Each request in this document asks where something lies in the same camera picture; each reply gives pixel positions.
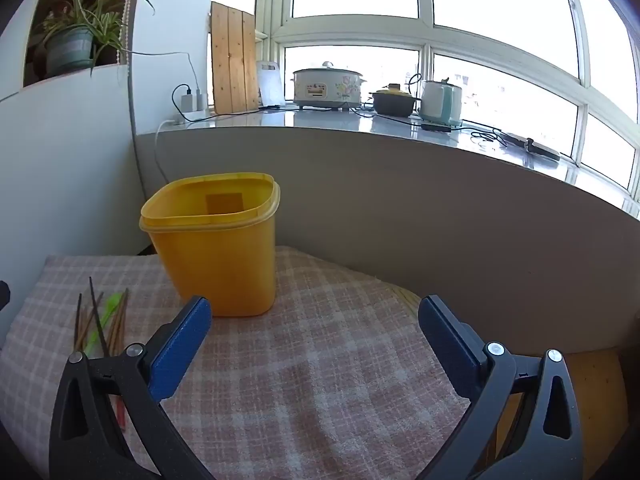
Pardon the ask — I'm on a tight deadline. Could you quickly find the white power strip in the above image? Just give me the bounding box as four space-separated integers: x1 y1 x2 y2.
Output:
166 109 212 124

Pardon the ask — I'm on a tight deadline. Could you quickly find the pink plaid cloth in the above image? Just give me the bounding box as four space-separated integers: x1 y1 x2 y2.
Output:
0 246 473 480

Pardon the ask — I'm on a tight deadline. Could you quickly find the black adapter cable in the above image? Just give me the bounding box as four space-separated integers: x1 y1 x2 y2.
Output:
350 74 511 150

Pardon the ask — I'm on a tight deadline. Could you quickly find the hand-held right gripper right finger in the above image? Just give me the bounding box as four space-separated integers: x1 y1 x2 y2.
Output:
415 295 584 480

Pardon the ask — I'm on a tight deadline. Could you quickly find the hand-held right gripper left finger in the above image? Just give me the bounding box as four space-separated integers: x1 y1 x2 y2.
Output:
49 296 216 480

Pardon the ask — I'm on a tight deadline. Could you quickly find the thin white charging cable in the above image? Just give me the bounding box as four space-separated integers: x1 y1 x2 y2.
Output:
120 50 201 93

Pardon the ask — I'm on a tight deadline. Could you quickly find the white cutting board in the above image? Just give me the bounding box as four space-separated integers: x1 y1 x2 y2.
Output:
256 60 286 107

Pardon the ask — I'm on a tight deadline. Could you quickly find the black charging cable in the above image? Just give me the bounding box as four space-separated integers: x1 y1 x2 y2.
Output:
172 83 283 122

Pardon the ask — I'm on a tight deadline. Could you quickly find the dark clay pot yellow lid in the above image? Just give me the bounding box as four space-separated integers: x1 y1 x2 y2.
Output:
369 83 421 117

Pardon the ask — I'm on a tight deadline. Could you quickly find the green plastic spoon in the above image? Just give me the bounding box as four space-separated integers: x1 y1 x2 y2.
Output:
84 293 123 357

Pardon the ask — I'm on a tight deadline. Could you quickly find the white window frame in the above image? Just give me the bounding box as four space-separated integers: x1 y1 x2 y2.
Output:
255 0 640 221

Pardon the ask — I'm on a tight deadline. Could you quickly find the white handheld device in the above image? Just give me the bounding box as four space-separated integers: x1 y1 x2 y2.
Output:
500 131 562 162

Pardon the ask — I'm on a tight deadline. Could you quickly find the white power strip cable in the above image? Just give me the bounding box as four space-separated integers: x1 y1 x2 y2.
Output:
153 119 171 183

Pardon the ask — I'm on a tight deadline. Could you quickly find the white stone windowsill counter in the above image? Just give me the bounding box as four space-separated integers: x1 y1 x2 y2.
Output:
135 106 640 219

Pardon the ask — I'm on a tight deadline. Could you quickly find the yellow plastic container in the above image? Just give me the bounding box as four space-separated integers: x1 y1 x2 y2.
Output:
139 172 281 317

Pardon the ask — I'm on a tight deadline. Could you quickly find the wooden plank board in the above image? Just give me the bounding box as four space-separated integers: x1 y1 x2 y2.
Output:
210 1 259 114

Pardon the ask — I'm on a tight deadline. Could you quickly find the potted spider plant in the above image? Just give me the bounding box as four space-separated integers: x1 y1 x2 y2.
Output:
31 0 157 79

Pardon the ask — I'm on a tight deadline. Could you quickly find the white bead chain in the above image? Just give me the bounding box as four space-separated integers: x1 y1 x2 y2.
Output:
115 0 140 67

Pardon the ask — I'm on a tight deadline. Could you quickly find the red-ended wooden chopstick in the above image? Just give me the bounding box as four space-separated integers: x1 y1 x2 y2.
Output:
109 287 131 432

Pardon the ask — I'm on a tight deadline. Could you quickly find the teal and white kettle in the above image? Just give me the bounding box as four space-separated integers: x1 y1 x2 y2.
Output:
417 77 465 126

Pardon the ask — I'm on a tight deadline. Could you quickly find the white floral electric cooker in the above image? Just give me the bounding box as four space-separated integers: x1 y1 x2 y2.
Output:
291 61 366 110

